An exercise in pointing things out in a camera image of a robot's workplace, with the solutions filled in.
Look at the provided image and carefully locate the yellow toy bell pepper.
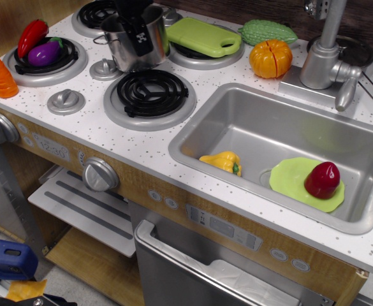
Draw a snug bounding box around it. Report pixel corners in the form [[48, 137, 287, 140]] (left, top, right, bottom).
[[199, 151, 242, 177]]

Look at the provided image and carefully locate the green plastic cutting board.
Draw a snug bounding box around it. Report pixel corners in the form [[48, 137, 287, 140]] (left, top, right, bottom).
[[166, 17, 242, 58]]

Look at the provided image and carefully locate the red toy chili pepper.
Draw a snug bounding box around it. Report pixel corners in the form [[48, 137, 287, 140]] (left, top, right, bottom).
[[17, 19, 49, 58]]

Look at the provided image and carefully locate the blue clamp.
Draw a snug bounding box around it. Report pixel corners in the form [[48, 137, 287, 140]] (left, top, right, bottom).
[[0, 240, 39, 281]]

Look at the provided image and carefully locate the silver toy faucet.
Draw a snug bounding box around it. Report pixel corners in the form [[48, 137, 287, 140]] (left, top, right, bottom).
[[278, 1, 362, 112]]

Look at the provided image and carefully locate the front left black burner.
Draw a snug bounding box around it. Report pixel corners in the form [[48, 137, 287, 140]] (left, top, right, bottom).
[[3, 36, 88, 87]]

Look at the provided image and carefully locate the silver stovetop knob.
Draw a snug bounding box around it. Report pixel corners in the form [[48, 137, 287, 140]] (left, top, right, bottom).
[[89, 58, 123, 81], [47, 89, 85, 115]]

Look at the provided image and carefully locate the silver dishwasher door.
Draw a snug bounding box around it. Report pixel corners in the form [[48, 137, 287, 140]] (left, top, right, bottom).
[[135, 219, 334, 305]]

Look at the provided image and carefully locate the silver oven knob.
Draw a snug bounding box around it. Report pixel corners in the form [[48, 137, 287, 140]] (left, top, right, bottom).
[[0, 113, 20, 144], [82, 157, 120, 192]]

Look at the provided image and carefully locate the back right black burner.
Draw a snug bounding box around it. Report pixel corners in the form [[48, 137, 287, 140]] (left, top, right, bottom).
[[170, 24, 244, 70]]

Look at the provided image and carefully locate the stainless steel pot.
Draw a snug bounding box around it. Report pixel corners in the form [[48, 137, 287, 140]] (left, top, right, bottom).
[[93, 5, 170, 73]]

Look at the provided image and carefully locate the orange toy pumpkin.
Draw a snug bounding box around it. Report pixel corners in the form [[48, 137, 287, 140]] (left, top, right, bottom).
[[249, 40, 293, 78]]

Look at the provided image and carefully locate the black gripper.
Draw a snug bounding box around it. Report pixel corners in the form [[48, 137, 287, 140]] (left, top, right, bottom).
[[113, 0, 154, 57]]

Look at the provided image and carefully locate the left silver oven knob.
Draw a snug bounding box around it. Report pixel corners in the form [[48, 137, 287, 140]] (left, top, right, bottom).
[[0, 113, 20, 144]]

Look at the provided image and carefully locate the open oven door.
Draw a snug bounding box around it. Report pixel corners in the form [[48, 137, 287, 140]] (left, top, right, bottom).
[[0, 146, 53, 280]]

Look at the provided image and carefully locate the green toy bitter gourd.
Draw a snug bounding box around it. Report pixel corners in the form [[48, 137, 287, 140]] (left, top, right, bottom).
[[238, 19, 298, 46]]

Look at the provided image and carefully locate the black burner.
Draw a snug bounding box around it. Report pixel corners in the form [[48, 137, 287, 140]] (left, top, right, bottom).
[[103, 69, 197, 131], [71, 0, 117, 38], [170, 24, 244, 70], [3, 36, 88, 87]]

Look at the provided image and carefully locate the lower silver stovetop knob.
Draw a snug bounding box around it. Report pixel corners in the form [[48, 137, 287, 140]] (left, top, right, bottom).
[[47, 89, 85, 115]]

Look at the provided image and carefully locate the light green plastic plate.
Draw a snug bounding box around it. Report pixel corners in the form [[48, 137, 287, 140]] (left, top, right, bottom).
[[269, 157, 345, 212]]

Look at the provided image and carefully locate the front right black burner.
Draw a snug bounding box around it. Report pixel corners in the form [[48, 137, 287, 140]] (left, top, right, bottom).
[[103, 69, 197, 131]]

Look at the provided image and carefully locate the right silver oven knob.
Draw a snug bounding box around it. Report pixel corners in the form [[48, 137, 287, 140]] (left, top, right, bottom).
[[82, 157, 120, 192]]

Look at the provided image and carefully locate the silver toy sink basin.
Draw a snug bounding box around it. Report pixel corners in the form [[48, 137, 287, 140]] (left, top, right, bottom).
[[169, 84, 373, 235]]

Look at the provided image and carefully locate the purple toy eggplant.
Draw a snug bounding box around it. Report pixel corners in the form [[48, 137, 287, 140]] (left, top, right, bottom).
[[27, 37, 64, 67]]

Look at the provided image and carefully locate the white oven rack shelf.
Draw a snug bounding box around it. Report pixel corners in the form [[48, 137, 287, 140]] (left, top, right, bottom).
[[28, 167, 135, 258]]

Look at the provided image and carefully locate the orange toy carrot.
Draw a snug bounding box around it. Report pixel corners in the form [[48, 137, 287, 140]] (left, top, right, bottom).
[[0, 59, 18, 98]]

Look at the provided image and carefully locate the yellow cloth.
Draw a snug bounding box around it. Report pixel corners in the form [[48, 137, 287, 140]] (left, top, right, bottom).
[[6, 279, 47, 302]]

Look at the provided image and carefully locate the upper silver stovetop knob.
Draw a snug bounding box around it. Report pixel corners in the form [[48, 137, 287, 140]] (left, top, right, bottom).
[[89, 58, 123, 81]]

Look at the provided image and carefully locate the back left black burner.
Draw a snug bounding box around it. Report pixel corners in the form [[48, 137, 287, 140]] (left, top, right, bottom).
[[71, 0, 117, 38]]

